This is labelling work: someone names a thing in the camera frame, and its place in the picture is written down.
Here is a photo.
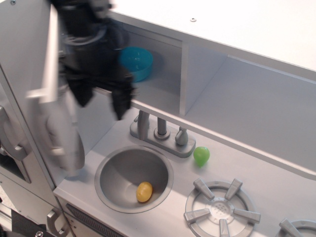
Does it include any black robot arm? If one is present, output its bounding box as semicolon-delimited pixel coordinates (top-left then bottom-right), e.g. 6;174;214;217
50;0;134;120

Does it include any blue plastic bowl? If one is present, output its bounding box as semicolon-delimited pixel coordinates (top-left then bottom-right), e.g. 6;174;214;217
119;47;154;82

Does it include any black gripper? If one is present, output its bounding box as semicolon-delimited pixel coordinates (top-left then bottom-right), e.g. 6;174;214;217
62;24;134;120

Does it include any yellow plastic lemon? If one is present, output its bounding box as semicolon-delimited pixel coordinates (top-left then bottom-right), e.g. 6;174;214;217
136;182;153;202

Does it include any grey microwave door handle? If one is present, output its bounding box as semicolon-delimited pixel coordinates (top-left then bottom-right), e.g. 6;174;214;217
42;86;85;176

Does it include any white toy kitchen cabinet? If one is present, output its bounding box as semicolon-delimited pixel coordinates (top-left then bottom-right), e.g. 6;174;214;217
0;0;316;237

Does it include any grey oven door handle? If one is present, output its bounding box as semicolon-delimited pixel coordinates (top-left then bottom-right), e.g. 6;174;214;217
46;210;67;237

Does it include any grey toy faucet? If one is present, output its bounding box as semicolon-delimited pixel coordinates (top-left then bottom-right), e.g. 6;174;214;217
130;110;196;158

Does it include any green plastic pear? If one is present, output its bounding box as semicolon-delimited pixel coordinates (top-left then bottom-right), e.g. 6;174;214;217
193;147;210;167

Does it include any round metal sink bowl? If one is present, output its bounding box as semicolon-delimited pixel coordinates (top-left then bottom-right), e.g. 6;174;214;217
94;145;174;213

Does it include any white toy microwave door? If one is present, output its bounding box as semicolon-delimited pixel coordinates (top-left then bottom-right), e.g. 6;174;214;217
26;6;64;103

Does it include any grey fridge door handle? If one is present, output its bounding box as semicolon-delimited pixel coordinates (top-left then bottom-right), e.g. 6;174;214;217
0;106;27;161

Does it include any grey toy stove burner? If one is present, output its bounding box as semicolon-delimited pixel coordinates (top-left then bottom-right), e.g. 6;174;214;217
184;178;261;237

